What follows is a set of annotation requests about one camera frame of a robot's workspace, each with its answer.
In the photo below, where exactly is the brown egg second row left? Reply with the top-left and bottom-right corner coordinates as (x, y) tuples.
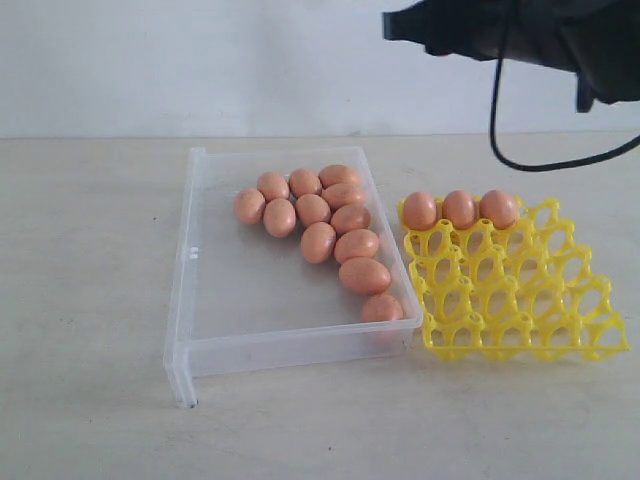
(263, 198), (296, 238)

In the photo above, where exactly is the brown egg second row middle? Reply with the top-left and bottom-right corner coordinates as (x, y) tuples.
(295, 194), (332, 228)

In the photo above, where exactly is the yellow plastic egg tray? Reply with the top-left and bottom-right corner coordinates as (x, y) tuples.
(403, 197), (630, 361)

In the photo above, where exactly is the clear plastic tray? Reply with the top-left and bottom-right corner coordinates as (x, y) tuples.
(164, 146), (423, 408)

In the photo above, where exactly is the brown egg second row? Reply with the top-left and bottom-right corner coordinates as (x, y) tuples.
(321, 183), (366, 211)
(263, 198), (296, 238)
(295, 194), (332, 228)

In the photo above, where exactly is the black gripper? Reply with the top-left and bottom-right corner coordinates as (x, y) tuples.
(382, 0), (639, 113)

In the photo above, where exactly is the brown egg second row right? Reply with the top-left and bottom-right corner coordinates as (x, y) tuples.
(321, 183), (366, 211)

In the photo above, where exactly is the brown egg third row right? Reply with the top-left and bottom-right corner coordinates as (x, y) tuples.
(330, 203), (371, 236)

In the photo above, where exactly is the black camera cable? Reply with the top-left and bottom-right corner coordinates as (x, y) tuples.
(488, 0), (640, 174)

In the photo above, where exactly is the brown egg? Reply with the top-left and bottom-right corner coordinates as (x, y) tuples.
(479, 189), (520, 230)
(318, 164), (360, 189)
(402, 191), (438, 231)
(360, 293), (404, 345)
(300, 222), (337, 264)
(334, 229), (379, 264)
(257, 171), (290, 202)
(233, 188), (266, 225)
(442, 190), (477, 230)
(289, 168), (323, 198)
(338, 257), (391, 295)

